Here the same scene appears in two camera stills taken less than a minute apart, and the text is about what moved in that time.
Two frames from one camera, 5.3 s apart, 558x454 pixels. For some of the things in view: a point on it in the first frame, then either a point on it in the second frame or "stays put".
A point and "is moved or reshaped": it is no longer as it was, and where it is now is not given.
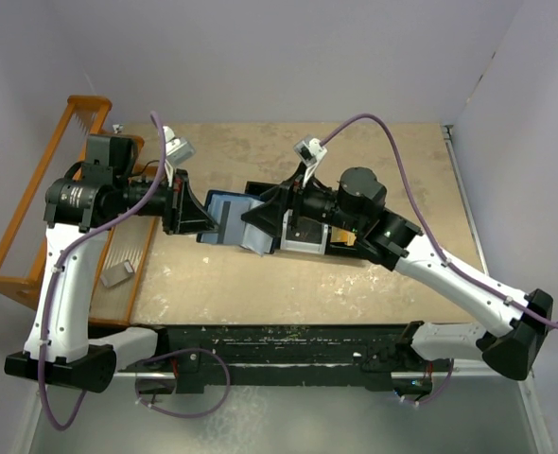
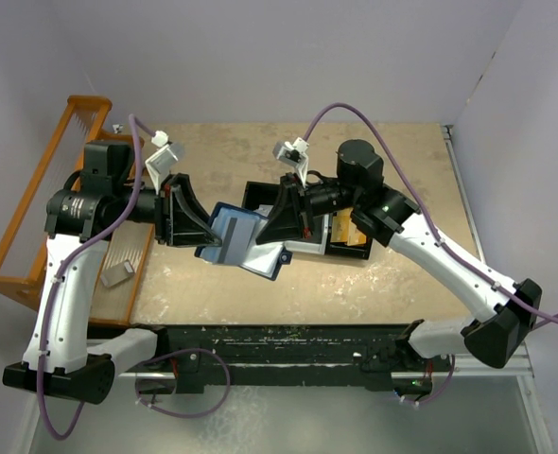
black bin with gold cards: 342,241 stays put
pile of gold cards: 340,235 stays put
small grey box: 117,273 stays put
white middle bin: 308,237 stays put
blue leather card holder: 226,209 is moved or reshaped
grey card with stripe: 225,216 to 236,237
